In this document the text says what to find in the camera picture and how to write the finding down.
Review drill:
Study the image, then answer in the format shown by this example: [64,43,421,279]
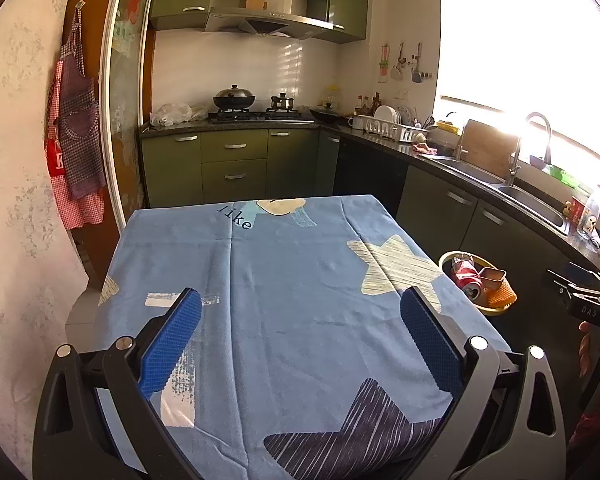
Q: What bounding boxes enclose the steel kitchen sink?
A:
[440,157,571,236]

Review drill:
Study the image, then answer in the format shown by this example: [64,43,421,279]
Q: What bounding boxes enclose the green base cabinets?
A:
[139,127,600,311]

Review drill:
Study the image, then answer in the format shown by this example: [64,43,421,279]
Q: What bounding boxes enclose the red checked apron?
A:
[45,60,106,231]

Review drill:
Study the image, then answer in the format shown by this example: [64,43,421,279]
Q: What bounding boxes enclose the yellow trash bin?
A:
[439,251,518,317]

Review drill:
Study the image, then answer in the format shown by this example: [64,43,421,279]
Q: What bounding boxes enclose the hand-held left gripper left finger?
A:
[32,287,203,480]

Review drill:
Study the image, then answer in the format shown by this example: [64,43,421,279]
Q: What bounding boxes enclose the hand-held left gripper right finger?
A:
[400,286,567,480]

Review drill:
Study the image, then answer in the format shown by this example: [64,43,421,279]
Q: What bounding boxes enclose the white dish rack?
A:
[354,114,428,143]

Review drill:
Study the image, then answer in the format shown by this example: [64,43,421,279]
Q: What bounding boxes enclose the wooden cutting board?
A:
[460,119,521,181]

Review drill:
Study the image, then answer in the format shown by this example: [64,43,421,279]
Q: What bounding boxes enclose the clear plastic bottle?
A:
[577,185,600,241]

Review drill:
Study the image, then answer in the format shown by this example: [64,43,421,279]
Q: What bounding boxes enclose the glass sliding door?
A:
[100,0,156,226]

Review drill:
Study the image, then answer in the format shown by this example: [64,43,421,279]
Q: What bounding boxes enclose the tall steel faucet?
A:
[507,112,553,186]

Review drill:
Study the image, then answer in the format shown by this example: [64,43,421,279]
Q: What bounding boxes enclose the row of sauce bottles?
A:
[355,92,383,116]

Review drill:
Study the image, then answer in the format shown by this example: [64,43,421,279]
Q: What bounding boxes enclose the purple checked apron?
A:
[57,2,107,200]

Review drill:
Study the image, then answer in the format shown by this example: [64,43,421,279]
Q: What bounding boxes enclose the person's right hand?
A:
[578,321,600,379]

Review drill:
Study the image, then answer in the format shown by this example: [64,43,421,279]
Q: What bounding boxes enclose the clear plastic bag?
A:
[150,102,193,127]

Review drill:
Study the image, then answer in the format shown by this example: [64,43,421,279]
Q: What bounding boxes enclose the black frying pan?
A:
[308,105,348,125]

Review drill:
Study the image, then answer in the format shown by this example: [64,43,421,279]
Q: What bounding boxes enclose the dark kitchen countertop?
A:
[139,117,600,271]

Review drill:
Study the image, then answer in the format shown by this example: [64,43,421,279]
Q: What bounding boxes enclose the stacked white plates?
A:
[372,104,416,126]

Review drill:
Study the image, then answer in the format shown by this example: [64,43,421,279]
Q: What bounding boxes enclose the crushed red drink can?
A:
[451,256,484,302]

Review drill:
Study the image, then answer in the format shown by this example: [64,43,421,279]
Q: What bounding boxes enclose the orange mesh sponge cloth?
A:
[486,280,518,308]

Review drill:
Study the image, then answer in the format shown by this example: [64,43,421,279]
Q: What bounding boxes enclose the black gas stove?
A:
[207,108,316,123]

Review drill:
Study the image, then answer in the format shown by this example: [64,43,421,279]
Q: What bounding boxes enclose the bright window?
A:
[432,0,600,206]

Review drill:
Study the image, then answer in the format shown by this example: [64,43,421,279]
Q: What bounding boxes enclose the black wok with lid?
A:
[212,85,257,111]

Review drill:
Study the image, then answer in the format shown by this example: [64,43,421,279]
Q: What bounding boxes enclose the steel range hood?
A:
[204,7,333,40]

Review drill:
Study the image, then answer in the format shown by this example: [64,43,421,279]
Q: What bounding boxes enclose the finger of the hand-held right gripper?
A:
[565,285,600,332]
[546,261,600,297]

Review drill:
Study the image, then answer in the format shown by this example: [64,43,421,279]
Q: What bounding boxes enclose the hanging kitchen utensils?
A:
[378,42,433,85]

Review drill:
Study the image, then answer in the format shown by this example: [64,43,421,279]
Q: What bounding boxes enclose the green plastic item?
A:
[550,165,578,188]

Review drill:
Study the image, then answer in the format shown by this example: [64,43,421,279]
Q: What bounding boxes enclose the blue printed tablecloth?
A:
[94,194,512,480]

